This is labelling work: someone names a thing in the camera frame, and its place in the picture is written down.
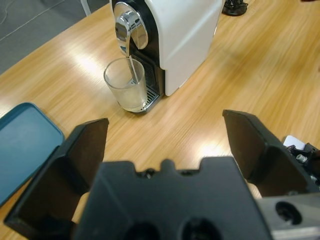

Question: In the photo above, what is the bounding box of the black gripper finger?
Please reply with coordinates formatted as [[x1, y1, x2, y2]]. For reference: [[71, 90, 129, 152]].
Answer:
[[222, 109, 320, 199], [3, 117, 110, 239]]

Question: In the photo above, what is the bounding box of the clear drinking glass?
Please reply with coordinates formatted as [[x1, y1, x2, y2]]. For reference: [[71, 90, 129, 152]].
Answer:
[[103, 57, 147, 113]]

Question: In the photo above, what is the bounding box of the white capsule coffee machine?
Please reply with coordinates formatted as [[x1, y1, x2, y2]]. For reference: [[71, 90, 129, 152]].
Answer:
[[109, 0, 223, 115]]

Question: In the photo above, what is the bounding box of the teal plastic tray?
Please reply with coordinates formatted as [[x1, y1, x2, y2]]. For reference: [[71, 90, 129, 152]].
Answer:
[[0, 101, 66, 209]]

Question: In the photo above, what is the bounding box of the black capsule holder with rods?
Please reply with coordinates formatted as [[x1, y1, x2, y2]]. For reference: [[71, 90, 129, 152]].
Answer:
[[221, 0, 249, 17]]

